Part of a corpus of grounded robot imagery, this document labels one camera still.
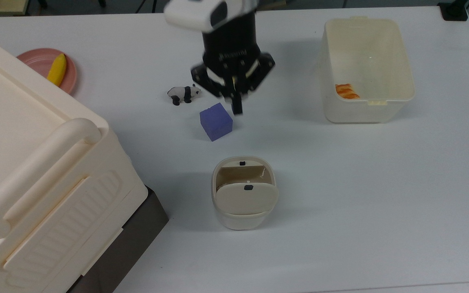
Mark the pink plate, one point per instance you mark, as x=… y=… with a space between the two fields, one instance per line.
x=39 y=61

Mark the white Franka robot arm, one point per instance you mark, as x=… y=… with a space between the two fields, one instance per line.
x=189 y=14

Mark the bread with orange topping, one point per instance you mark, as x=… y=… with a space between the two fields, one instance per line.
x=346 y=91

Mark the panda figurine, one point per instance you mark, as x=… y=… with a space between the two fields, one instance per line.
x=183 y=93

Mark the black camera stand pole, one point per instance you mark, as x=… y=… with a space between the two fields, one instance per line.
x=454 y=11

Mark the cream plastic storage cabinet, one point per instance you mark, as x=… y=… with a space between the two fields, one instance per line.
x=35 y=171

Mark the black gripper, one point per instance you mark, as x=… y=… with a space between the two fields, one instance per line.
x=230 y=49

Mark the cream lidded trash can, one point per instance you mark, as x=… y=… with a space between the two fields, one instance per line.
x=242 y=201

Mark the yellow banana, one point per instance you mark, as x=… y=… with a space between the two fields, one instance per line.
x=57 y=70

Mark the purple cube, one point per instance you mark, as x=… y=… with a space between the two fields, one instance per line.
x=216 y=122

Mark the dark brown wooden drawer box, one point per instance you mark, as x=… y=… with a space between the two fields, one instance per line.
x=132 y=240

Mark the white plastic storage bin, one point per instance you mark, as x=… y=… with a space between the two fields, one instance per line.
x=364 y=53

